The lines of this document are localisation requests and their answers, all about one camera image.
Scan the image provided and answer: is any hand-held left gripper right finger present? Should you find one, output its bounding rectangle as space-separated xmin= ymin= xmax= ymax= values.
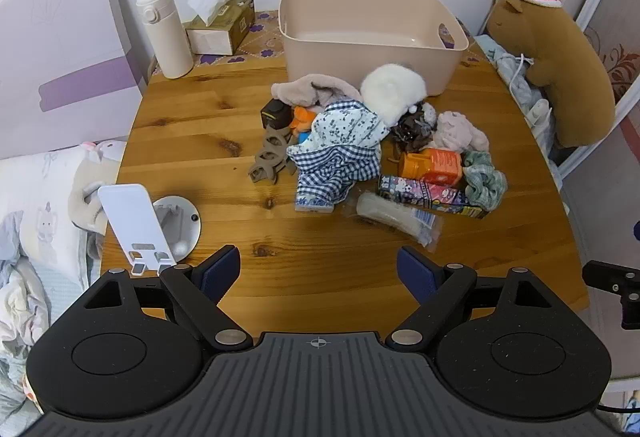
xmin=385 ymin=246 xmax=558 ymax=352

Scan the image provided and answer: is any clear packet of white sticks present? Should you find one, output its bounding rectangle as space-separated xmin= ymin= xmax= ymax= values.
xmin=345 ymin=191 xmax=445 ymax=248

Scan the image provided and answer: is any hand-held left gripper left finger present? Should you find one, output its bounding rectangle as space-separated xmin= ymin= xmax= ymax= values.
xmin=82 ymin=244 xmax=253 ymax=352

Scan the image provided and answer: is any beige plastic storage bin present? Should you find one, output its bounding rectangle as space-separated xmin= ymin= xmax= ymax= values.
xmin=278 ymin=0 xmax=470 ymax=96

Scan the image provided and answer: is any gold tissue box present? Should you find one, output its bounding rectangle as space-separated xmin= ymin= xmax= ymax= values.
xmin=185 ymin=0 xmax=256 ymax=56

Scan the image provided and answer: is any dark brown scrunchie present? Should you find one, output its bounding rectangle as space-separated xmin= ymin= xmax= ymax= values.
xmin=389 ymin=102 xmax=438 ymax=154

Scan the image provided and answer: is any brown capybara plush toy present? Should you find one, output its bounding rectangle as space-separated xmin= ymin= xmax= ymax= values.
xmin=487 ymin=0 xmax=617 ymax=148

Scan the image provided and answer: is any brown hair claw clip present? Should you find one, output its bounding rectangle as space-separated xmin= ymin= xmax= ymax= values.
xmin=248 ymin=124 xmax=296 ymax=185

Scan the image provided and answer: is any small black box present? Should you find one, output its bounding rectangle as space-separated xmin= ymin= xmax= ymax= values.
xmin=261 ymin=98 xmax=293 ymax=130

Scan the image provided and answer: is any printed white bedding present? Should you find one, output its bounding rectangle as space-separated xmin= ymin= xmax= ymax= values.
xmin=0 ymin=149 xmax=106 ymax=428

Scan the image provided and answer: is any small orange toy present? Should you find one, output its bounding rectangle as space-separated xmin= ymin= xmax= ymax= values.
xmin=292 ymin=106 xmax=318 ymax=134

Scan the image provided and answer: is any light blue cloth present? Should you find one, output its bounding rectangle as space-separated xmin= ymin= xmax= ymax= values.
xmin=472 ymin=34 xmax=556 ymax=158

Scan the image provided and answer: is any green checked scrunchie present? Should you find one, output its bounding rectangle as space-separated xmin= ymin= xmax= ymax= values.
xmin=462 ymin=151 xmax=508 ymax=210

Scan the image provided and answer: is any wooden desk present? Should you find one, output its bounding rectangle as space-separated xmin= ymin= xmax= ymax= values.
xmin=100 ymin=48 xmax=591 ymax=340

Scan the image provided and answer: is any white power adapter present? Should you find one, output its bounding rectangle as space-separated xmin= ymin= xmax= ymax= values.
xmin=525 ymin=99 xmax=553 ymax=128

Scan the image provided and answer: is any large beige fuzzy sock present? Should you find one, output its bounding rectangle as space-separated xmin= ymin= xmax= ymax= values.
xmin=271 ymin=74 xmax=363 ymax=112

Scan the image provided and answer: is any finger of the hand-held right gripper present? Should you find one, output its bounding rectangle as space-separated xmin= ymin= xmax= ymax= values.
xmin=582 ymin=259 xmax=640 ymax=331

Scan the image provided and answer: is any white phone stand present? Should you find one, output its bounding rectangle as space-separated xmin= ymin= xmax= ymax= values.
xmin=97 ymin=184 xmax=202 ymax=277

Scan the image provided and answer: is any white thermos bottle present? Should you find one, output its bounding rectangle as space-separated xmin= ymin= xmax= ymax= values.
xmin=136 ymin=0 xmax=195 ymax=79

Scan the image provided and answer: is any blue gingham floral cloth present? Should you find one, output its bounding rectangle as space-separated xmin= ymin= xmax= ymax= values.
xmin=287 ymin=99 xmax=391 ymax=205

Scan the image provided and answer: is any long colourful printed box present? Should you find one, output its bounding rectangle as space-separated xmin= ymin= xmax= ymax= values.
xmin=377 ymin=174 xmax=490 ymax=219

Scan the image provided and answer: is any orange bottle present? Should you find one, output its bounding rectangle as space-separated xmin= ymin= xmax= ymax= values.
xmin=398 ymin=148 xmax=463 ymax=186

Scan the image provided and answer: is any loose white cable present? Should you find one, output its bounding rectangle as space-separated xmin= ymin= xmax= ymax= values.
xmin=507 ymin=52 xmax=537 ymax=98

